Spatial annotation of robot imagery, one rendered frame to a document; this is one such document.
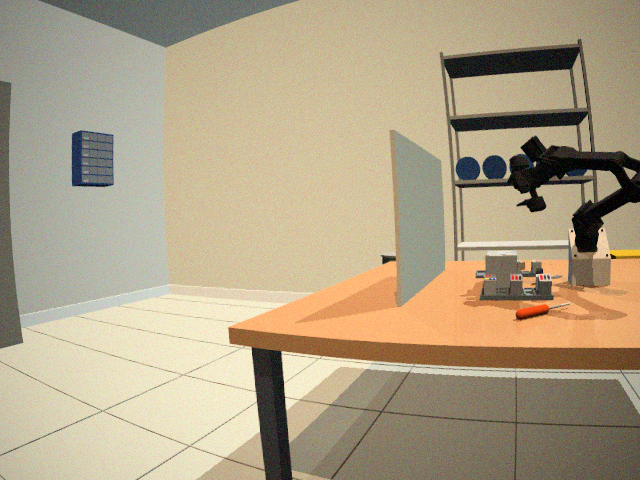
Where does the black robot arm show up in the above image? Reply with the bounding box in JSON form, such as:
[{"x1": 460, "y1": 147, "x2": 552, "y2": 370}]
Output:
[{"x1": 511, "y1": 135, "x2": 640, "y2": 253}]

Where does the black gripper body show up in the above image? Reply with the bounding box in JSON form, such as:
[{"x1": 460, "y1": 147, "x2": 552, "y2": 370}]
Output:
[{"x1": 509, "y1": 155, "x2": 549, "y2": 212}]

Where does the orange-handled screwdriver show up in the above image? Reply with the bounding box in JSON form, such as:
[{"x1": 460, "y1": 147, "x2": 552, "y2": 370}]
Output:
[{"x1": 516, "y1": 303, "x2": 570, "y2": 320}]

